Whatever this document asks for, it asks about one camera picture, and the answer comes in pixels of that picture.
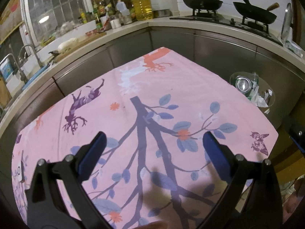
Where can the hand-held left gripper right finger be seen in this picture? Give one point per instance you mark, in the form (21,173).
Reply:
(215,155)

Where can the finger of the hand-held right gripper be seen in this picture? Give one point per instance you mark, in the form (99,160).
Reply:
(299,136)

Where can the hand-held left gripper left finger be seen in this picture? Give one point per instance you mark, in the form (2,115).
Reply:
(94,155)

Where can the beige trash bin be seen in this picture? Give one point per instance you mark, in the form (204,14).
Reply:
(262,81)

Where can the green drink can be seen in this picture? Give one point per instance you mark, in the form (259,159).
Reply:
(243,84)

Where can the pink floral tablecloth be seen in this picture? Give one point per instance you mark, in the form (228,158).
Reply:
(190,88)

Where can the white green box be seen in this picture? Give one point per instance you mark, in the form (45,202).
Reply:
(293,47)

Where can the kitchen counter cabinet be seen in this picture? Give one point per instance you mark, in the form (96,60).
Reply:
(214,47)

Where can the upright wooden cutting board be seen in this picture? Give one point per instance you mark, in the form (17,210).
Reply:
(4,93)

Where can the white radish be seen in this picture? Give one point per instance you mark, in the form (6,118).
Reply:
(68,44)

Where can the flat wooden cutting board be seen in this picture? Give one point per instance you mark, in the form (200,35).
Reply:
(90,40)

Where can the steel kitchen faucet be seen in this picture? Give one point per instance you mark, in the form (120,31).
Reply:
(17,69)
(35,52)

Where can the glass pot lid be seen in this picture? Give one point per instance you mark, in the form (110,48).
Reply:
(286,21)

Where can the red patterned bowl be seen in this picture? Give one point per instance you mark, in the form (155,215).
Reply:
(91,33)

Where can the black frying pan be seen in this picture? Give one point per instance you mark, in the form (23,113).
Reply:
(255,14)

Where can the white cup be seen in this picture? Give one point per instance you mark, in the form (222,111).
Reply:
(115,24)

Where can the gas stove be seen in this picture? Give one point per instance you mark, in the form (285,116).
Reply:
(214,19)

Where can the row of condiment bottles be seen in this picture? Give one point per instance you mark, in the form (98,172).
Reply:
(100,14)

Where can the barred kitchen window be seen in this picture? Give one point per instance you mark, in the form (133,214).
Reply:
(54,7)

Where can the yellow cooking oil bottle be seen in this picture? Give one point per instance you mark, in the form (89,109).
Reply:
(143,8)

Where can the fruit printed wall poster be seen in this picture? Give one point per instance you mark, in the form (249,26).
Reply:
(12,12)

